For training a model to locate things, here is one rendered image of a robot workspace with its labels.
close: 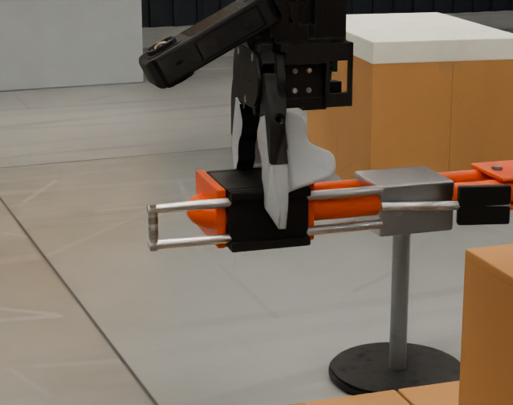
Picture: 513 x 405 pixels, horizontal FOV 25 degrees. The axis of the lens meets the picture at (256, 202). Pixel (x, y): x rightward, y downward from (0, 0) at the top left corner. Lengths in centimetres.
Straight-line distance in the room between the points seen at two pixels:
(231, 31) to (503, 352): 52
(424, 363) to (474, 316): 218
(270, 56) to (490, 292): 46
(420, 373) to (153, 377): 77
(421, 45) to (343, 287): 149
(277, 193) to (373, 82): 196
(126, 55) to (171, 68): 756
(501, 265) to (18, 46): 716
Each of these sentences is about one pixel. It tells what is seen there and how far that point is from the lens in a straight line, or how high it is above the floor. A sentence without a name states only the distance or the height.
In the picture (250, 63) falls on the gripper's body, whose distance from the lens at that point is 94.
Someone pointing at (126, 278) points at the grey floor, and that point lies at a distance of 430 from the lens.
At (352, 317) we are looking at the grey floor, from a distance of 392.
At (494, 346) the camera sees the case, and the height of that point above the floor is 91.
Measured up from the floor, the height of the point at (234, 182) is 115.
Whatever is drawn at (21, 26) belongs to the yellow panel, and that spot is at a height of 44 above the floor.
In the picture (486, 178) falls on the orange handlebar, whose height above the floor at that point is 113.
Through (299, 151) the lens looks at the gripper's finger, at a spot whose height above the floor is 118.
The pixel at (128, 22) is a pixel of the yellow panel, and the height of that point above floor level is 44.
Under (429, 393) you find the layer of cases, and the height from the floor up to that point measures 54.
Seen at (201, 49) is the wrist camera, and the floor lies 127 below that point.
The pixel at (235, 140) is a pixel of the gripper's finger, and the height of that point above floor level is 118.
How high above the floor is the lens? 139
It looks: 15 degrees down
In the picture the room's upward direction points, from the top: straight up
